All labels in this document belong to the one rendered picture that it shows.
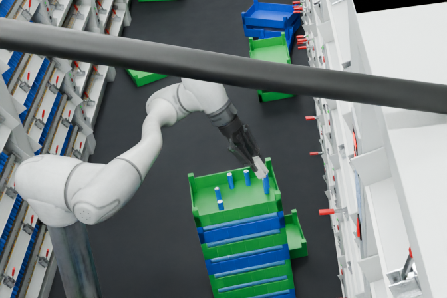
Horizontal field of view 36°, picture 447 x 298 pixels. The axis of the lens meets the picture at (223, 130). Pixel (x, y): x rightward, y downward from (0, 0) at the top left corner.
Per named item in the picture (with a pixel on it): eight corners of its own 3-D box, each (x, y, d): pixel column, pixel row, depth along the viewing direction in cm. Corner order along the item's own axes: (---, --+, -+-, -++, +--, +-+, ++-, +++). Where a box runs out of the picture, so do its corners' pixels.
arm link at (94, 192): (138, 157, 175) (94, 148, 181) (97, 199, 162) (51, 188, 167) (146, 199, 182) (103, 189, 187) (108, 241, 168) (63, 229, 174)
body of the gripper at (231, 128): (222, 114, 226) (237, 136, 229) (212, 130, 220) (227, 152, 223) (240, 109, 221) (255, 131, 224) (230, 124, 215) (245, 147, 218)
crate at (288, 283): (215, 304, 257) (212, 290, 252) (210, 265, 273) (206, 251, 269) (294, 288, 257) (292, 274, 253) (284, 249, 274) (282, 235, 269)
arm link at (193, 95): (235, 91, 219) (205, 102, 227) (209, 52, 213) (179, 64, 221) (222, 110, 211) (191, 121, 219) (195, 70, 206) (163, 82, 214)
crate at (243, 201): (196, 228, 234) (191, 211, 229) (191, 189, 250) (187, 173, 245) (283, 211, 234) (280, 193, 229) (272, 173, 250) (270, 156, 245)
